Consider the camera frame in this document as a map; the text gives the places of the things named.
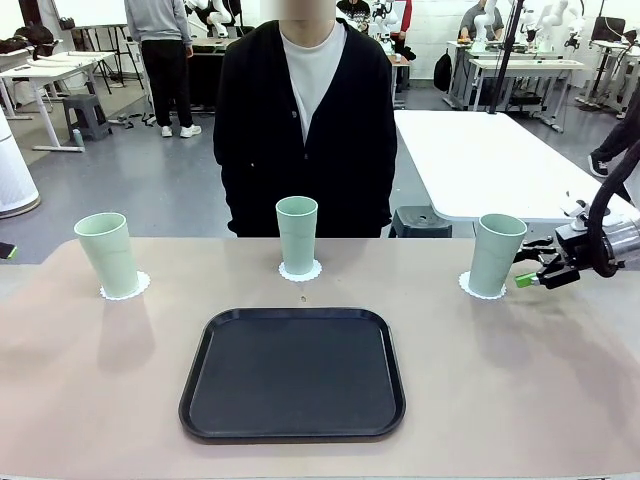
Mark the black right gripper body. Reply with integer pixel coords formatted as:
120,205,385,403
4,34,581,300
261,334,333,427
552,224,607,274

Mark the pale green plastic cup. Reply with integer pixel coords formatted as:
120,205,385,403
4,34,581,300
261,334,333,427
475,213,529,296
275,195,320,277
73,212,141,297

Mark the white scalloped paper coaster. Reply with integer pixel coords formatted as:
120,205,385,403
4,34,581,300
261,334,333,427
98,269,152,301
277,258,324,284
458,270,507,301

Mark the white cylindrical air purifier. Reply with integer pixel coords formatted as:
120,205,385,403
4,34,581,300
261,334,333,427
0,107,41,220

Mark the large white table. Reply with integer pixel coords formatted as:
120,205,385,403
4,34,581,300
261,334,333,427
393,109,636,240

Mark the walking person in dark trousers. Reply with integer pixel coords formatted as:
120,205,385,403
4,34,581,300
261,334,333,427
587,117,640,179

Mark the black plastic step stool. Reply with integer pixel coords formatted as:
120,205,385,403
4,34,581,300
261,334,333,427
388,204,454,239

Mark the grey plastic step stool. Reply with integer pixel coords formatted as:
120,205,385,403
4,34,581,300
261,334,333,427
61,93,113,142

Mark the white workbench desk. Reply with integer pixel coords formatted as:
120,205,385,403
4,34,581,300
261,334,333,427
467,55,586,134

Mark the black stand pole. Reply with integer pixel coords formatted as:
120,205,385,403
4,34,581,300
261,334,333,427
487,0,525,115

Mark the black backpack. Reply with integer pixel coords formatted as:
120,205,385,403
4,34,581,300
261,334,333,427
432,48,454,93

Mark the black bag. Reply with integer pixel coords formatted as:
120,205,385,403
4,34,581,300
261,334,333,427
12,23,55,46

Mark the black computer monitor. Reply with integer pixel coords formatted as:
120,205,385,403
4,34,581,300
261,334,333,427
592,15,627,42

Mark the person in grey hoodie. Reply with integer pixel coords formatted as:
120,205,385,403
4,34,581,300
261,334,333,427
124,0,203,140

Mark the seated person in grey shirt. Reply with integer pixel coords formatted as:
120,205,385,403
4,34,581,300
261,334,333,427
458,0,504,41

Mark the whiteboard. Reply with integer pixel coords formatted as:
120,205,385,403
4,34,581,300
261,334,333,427
52,0,127,29

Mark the person in red top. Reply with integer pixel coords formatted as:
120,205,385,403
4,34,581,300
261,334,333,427
397,0,416,56

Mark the black plastic serving tray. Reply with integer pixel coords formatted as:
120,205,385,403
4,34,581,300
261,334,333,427
177,307,407,445

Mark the person in black cardigan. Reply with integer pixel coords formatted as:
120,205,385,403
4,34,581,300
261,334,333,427
212,0,399,239

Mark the person in patterned sweater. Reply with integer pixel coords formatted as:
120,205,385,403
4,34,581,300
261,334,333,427
335,0,374,31

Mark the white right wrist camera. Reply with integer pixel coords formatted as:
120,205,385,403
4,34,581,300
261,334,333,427
559,190,591,232

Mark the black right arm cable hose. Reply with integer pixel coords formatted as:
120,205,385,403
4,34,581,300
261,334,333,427
585,142,640,279

